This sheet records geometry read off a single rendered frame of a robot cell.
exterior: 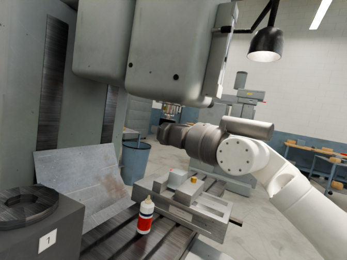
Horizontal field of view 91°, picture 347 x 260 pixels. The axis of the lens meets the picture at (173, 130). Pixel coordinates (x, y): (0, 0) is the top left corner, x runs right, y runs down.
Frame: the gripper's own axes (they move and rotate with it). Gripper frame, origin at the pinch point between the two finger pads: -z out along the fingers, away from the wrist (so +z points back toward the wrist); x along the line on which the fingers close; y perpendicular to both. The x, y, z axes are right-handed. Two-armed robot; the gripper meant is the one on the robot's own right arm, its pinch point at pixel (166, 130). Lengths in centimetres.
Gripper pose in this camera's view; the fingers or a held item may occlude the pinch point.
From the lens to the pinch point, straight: 48.8
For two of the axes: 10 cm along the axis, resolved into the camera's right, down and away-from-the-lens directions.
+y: -1.7, 9.8, 1.2
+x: -6.8, -0.3, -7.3
